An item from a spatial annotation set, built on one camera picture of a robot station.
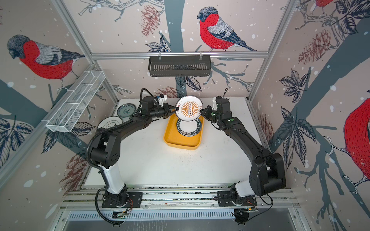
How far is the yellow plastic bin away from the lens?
2.98 ft

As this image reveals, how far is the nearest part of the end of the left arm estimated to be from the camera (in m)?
0.74

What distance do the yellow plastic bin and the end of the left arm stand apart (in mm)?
42
